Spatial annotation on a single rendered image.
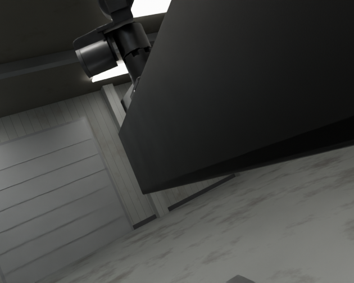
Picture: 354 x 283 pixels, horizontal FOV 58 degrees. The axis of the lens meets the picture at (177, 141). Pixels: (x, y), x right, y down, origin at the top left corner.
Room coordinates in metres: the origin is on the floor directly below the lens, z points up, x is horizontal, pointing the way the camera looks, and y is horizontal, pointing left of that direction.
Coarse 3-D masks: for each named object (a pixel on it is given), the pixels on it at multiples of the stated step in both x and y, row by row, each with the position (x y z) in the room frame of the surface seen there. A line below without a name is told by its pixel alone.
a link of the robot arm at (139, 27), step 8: (128, 24) 0.54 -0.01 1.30; (136, 24) 0.54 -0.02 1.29; (112, 32) 0.54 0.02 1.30; (120, 32) 0.54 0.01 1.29; (128, 32) 0.53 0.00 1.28; (136, 32) 0.54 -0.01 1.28; (144, 32) 0.56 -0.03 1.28; (112, 40) 0.57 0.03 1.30; (120, 40) 0.54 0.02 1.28; (128, 40) 0.53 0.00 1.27; (136, 40) 0.54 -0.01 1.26; (144, 40) 0.54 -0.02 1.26; (112, 48) 0.54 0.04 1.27; (120, 48) 0.55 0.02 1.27; (128, 48) 0.54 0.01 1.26; (136, 48) 0.53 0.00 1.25; (144, 48) 0.54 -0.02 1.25
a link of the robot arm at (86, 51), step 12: (108, 0) 0.49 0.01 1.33; (120, 0) 0.50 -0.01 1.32; (120, 12) 0.51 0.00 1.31; (108, 24) 0.52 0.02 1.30; (120, 24) 0.55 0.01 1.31; (84, 36) 0.53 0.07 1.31; (96, 36) 0.53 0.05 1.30; (84, 48) 0.53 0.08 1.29; (96, 48) 0.53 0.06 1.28; (108, 48) 0.53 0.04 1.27; (84, 60) 0.53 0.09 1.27; (96, 60) 0.54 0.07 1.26; (108, 60) 0.54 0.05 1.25; (96, 72) 0.55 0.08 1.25
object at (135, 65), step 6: (150, 48) 0.55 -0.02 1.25; (132, 54) 0.54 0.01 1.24; (138, 54) 0.53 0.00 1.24; (144, 54) 0.54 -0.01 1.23; (126, 60) 0.54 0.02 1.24; (132, 60) 0.54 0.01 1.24; (138, 60) 0.53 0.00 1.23; (144, 60) 0.54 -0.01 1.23; (126, 66) 0.55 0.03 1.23; (132, 66) 0.54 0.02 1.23; (138, 66) 0.53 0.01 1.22; (144, 66) 0.53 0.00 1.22; (132, 72) 0.54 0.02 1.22; (138, 72) 0.54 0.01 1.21; (132, 78) 0.55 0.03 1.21; (138, 78) 0.51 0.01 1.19; (132, 90) 0.56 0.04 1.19
